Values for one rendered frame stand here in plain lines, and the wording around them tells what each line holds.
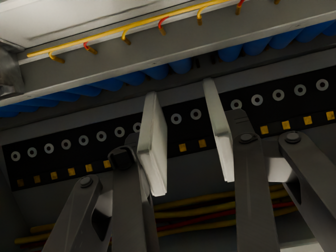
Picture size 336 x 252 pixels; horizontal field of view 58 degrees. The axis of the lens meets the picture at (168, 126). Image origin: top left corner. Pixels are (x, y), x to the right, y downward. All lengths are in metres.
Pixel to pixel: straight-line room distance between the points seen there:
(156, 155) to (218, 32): 0.07
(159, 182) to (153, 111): 0.05
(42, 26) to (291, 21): 0.13
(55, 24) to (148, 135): 0.07
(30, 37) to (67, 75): 0.03
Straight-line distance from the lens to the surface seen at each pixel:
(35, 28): 0.17
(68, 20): 0.17
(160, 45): 0.17
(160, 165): 0.16
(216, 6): 0.17
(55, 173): 0.35
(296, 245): 0.19
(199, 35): 0.17
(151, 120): 0.17
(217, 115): 0.16
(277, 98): 0.31
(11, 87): 0.18
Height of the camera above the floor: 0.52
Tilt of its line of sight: 16 degrees up
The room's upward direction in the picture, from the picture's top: 165 degrees clockwise
